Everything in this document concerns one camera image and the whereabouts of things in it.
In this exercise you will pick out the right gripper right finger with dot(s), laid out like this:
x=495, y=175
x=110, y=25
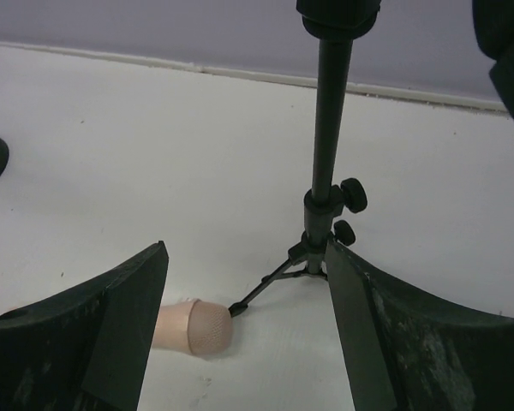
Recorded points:
x=406, y=349

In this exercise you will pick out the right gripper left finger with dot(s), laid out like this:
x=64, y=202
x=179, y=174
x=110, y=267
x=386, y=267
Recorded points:
x=87, y=347

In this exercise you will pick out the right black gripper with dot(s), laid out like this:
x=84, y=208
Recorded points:
x=494, y=31

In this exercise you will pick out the beige toy microphone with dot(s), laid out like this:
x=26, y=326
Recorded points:
x=195, y=327

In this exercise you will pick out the black tripod shock-mount stand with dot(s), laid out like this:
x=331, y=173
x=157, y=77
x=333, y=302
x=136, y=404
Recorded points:
x=336, y=25

